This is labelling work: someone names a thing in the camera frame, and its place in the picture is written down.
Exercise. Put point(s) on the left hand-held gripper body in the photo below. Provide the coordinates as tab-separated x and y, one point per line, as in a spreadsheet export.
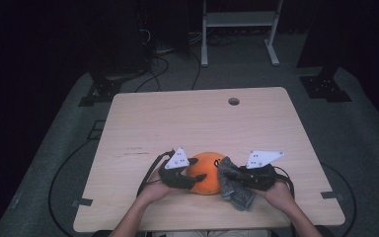
174	174

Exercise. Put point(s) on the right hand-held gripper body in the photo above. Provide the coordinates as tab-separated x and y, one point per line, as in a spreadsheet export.
260	174

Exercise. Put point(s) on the orange ball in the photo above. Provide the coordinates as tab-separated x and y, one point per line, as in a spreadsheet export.
204	174

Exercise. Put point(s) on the grey terry cloth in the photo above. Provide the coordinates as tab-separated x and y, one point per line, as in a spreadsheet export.
235	194

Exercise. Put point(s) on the person's left hand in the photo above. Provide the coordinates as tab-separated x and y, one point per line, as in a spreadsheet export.
156	192

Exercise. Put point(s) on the person's right hand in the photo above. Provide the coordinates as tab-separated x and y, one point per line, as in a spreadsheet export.
278	197

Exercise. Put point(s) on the grey tape piece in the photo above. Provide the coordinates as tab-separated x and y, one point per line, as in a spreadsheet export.
332	195
83	202

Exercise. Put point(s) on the black stand base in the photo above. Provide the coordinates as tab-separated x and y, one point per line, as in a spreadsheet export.
100	94
324	89

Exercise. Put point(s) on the dark equipment tower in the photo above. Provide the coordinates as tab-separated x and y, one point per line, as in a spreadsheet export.
121	36

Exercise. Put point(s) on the white metal stand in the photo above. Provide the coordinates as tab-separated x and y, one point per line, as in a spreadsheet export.
240	19

